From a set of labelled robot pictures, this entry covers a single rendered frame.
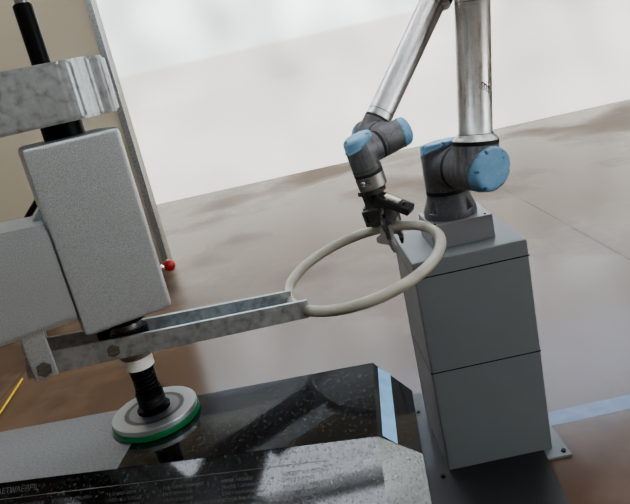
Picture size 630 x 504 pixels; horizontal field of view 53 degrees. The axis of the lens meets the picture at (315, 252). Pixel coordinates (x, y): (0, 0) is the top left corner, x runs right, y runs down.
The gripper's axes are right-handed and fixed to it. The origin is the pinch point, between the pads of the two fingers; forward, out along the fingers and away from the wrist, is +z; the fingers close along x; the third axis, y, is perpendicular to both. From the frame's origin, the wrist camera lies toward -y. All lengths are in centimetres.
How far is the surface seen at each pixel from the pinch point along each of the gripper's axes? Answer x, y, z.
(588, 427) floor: -39, -29, 106
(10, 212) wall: -157, 491, -5
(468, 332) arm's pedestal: -15.1, -5.2, 44.4
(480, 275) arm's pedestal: -22.0, -12.7, 25.8
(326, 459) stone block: 82, -16, 9
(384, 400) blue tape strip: 60, -18, 11
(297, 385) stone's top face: 61, 5, 7
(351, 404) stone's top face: 65, -13, 8
